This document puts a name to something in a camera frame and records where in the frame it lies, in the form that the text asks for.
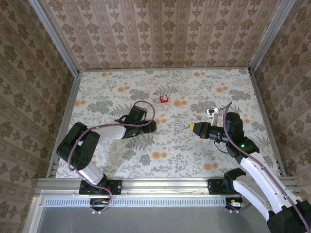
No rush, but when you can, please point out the floral patterned tablecloth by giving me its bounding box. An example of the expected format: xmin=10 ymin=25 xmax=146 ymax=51
xmin=55 ymin=69 xmax=284 ymax=179

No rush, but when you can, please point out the black connector box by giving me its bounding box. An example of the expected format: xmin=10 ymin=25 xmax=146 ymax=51
xmin=225 ymin=198 xmax=245 ymax=211
xmin=89 ymin=198 xmax=110 ymax=211

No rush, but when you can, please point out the grey metal panel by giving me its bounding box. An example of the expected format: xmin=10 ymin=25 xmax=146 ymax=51
xmin=36 ymin=206 xmax=270 ymax=233

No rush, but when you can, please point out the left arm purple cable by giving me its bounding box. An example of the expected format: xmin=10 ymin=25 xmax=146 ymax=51
xmin=67 ymin=100 xmax=156 ymax=216

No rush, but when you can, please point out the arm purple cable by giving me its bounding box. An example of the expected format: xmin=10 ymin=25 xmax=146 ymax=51
xmin=215 ymin=101 xmax=310 ymax=233
xmin=67 ymin=100 xmax=156 ymax=216

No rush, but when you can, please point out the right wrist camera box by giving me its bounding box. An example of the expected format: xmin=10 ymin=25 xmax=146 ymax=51
xmin=205 ymin=107 xmax=219 ymax=126

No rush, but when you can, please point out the thin black cable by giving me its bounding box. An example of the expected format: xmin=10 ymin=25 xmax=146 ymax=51
xmin=213 ymin=140 xmax=229 ymax=154

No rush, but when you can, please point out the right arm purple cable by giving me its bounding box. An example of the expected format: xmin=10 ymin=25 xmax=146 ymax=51
xmin=215 ymin=101 xmax=310 ymax=233

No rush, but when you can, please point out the aluminium table side rail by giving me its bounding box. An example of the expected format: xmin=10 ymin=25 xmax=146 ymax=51
xmin=249 ymin=70 xmax=287 ymax=178
xmin=46 ymin=72 xmax=82 ymax=179

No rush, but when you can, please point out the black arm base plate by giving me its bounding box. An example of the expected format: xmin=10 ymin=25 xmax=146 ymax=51
xmin=79 ymin=179 xmax=122 ymax=195
xmin=208 ymin=178 xmax=243 ymax=195

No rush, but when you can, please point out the aluminium mounting rail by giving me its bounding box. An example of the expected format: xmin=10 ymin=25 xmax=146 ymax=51
xmin=35 ymin=178 xmax=297 ymax=195

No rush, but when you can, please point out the slotted grey cable duct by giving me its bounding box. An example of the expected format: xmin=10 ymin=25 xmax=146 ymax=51
xmin=43 ymin=197 xmax=230 ymax=207

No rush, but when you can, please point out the aluminium frame post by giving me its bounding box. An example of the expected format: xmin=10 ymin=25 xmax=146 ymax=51
xmin=247 ymin=0 xmax=296 ymax=72
xmin=28 ymin=0 xmax=81 ymax=76

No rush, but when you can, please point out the aluminium frame strut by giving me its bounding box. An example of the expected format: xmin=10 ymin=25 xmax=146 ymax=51
xmin=23 ymin=196 xmax=46 ymax=233

